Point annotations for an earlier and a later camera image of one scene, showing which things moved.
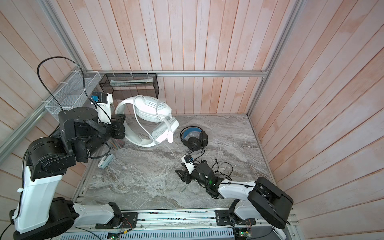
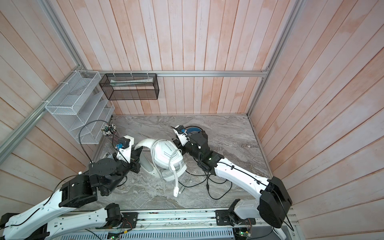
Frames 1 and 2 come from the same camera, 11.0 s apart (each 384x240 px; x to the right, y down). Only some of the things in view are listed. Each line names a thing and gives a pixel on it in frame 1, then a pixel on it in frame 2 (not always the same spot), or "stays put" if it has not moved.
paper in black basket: (132, 81) stays put
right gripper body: (196, 175) to (189, 149)
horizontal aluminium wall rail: (184, 73) stays put
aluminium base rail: (194, 224) stays put
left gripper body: (117, 127) to (135, 163)
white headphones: (151, 109) to (161, 159)
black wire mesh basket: (124, 86) stays put
